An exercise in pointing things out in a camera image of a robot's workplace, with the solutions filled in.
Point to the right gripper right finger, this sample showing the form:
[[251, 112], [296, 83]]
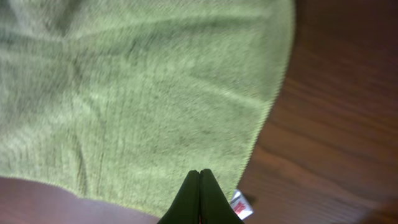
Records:
[[214, 207]]

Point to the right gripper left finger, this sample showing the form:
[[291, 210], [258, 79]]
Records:
[[185, 208]]

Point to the light green cloth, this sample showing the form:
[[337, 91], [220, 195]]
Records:
[[117, 100]]

